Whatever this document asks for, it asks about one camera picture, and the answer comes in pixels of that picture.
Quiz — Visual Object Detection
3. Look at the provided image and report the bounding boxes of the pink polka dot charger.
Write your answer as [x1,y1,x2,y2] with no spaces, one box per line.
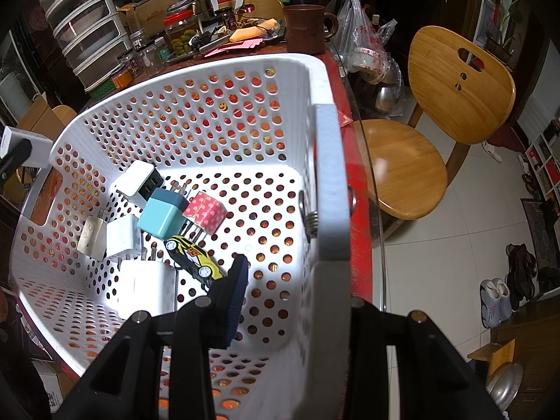
[181,190,227,246]

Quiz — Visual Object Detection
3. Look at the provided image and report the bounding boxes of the cardboard box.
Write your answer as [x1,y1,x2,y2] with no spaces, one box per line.
[118,0,197,31]

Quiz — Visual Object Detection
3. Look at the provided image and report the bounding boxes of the small wooden stool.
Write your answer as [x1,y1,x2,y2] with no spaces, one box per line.
[467,339,517,375]

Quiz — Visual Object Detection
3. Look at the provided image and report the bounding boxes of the metal spring clip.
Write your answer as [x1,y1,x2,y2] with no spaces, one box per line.
[299,184,356,239]

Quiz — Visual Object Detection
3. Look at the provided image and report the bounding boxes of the pink slipper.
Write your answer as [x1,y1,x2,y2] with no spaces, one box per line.
[481,140,504,162]

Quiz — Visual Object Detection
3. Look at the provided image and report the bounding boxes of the small glass jar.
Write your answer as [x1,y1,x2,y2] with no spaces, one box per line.
[129,28,152,51]

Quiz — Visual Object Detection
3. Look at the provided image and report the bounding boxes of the white multi-port charger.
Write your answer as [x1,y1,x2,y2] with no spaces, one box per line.
[114,160,165,208]

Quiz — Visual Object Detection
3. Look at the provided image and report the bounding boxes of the dark patterned floor mat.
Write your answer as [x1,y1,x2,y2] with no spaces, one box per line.
[520,197,560,272]

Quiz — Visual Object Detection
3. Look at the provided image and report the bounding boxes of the red lid olive jar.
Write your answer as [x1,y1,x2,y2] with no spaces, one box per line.
[164,12,204,53]

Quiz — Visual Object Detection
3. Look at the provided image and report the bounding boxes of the yellow toy car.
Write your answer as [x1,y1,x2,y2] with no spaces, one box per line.
[165,235,225,283]

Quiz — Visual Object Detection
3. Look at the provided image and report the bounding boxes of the orange packet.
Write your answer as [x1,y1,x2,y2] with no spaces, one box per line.
[230,17,281,43]

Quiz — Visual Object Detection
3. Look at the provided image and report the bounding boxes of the white perforated plastic basket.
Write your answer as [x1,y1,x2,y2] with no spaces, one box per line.
[9,52,356,420]

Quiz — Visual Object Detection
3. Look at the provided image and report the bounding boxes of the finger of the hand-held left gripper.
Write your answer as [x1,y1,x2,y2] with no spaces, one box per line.
[0,138,34,182]

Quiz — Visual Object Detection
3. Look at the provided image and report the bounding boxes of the white boxy charger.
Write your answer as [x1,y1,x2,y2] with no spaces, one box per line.
[0,127,53,169]

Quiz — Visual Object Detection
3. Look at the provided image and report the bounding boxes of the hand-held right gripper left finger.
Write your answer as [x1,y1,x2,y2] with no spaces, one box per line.
[55,254,250,420]

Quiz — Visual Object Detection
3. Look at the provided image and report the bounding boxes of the clear plastic bag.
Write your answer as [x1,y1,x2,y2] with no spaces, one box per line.
[335,0,407,117]

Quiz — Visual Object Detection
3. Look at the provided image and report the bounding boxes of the beige charger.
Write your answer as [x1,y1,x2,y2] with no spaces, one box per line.
[76,214,108,259]

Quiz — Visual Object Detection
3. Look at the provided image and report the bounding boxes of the small white charger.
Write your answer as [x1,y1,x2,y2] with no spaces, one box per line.
[105,214,147,265]

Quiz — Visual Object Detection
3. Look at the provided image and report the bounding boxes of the pink paper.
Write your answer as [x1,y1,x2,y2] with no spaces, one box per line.
[203,37,263,57]

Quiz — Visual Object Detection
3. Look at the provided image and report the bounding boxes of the brown mug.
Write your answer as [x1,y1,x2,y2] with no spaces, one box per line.
[282,4,340,55]

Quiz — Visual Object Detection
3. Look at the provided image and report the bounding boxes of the jar with orange contents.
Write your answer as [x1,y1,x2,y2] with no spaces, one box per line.
[111,50,143,90]

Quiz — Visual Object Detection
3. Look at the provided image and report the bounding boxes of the red printed tablecloth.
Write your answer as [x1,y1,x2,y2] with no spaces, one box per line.
[321,50,381,311]

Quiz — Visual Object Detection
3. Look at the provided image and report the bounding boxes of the potted plant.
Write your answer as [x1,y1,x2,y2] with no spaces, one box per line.
[483,0,526,64]

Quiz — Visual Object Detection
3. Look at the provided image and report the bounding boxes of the dark shoes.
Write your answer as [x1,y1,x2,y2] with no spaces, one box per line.
[505,243,539,311]

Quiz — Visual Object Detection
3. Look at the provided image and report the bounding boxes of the teal charger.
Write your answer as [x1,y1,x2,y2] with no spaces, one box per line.
[136,187,190,239]

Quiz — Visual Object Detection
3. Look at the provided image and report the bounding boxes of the clear plastic drawer unit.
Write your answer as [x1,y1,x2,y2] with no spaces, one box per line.
[39,0,132,92]

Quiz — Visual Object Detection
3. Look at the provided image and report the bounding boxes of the metal basin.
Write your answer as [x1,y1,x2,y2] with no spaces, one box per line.
[485,363,526,407]

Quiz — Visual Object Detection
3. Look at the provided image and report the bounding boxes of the white slippers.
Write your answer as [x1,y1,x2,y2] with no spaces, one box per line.
[479,278,512,329]

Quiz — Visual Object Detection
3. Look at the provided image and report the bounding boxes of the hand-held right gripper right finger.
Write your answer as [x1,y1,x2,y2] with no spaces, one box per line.
[349,300,504,420]

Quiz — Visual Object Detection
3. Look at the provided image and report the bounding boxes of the large white charger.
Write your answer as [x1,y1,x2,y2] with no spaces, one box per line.
[117,259,178,318]

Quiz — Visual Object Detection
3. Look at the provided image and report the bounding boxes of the white cube shelf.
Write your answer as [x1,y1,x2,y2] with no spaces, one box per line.
[523,116,560,211]

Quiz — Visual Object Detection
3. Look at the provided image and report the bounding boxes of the dark wooden cabinet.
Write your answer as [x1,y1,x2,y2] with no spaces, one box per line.
[490,302,560,403]

